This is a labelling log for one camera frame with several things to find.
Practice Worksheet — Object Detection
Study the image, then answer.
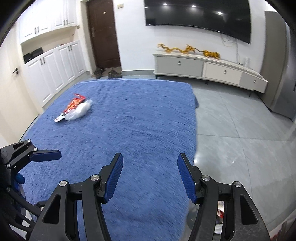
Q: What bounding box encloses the white interior door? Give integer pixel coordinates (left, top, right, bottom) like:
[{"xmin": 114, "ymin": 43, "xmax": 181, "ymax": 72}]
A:
[{"xmin": 1, "ymin": 28, "xmax": 39, "ymax": 147}]

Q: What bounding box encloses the black wall television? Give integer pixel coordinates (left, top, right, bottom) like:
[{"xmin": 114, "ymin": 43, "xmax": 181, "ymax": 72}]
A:
[{"xmin": 144, "ymin": 0, "xmax": 251, "ymax": 44}]

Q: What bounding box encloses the red snack wrapper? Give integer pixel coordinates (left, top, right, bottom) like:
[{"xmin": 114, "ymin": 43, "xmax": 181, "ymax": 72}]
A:
[{"xmin": 54, "ymin": 94, "xmax": 86, "ymax": 122}]

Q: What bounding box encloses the white TV console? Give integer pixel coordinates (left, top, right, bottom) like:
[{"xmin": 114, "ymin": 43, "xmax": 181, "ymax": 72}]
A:
[{"xmin": 154, "ymin": 51, "xmax": 268, "ymax": 93}]

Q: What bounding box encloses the black device on cabinet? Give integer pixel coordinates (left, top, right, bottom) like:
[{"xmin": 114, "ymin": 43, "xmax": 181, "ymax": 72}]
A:
[{"xmin": 23, "ymin": 47, "xmax": 44, "ymax": 63}]

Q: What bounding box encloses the left brown shoe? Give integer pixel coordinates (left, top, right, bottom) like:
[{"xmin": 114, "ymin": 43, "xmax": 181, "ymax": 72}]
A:
[{"xmin": 92, "ymin": 68, "xmax": 105, "ymax": 79}]

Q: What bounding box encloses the golden dragon figurine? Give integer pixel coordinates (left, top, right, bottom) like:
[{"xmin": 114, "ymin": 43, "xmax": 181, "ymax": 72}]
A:
[{"xmin": 157, "ymin": 43, "xmax": 195, "ymax": 54}]

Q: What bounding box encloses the white plastic bag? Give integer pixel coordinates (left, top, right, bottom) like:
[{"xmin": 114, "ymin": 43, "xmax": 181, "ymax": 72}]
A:
[{"xmin": 65, "ymin": 99, "xmax": 93, "ymax": 121}]

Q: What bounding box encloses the blue carpet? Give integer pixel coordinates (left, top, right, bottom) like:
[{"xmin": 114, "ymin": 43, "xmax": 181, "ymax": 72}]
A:
[{"xmin": 22, "ymin": 79, "xmax": 197, "ymax": 240}]

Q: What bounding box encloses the brown shoe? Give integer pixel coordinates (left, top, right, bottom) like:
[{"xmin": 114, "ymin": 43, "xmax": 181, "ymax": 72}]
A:
[
  {"xmin": 92, "ymin": 68, "xmax": 105, "ymax": 79},
  {"xmin": 108, "ymin": 69, "xmax": 122, "ymax": 79}
]

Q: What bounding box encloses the white wall cabinet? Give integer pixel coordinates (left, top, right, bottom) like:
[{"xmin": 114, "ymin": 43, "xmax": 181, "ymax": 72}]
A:
[{"xmin": 17, "ymin": 1, "xmax": 86, "ymax": 107}]

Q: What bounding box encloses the golden tiger figurine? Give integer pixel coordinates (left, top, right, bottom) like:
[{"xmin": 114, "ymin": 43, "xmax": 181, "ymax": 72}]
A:
[{"xmin": 196, "ymin": 48, "xmax": 221, "ymax": 59}]

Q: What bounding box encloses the right brown shoe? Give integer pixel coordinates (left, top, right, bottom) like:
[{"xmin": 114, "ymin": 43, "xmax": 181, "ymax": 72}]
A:
[{"xmin": 108, "ymin": 69, "xmax": 122, "ymax": 79}]

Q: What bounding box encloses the brown entrance door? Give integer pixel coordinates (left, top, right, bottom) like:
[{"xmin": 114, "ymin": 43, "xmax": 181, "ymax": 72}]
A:
[{"xmin": 86, "ymin": 0, "xmax": 121, "ymax": 68}]

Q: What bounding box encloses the grey refrigerator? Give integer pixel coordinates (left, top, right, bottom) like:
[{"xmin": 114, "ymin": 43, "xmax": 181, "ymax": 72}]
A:
[{"xmin": 260, "ymin": 11, "xmax": 295, "ymax": 121}]

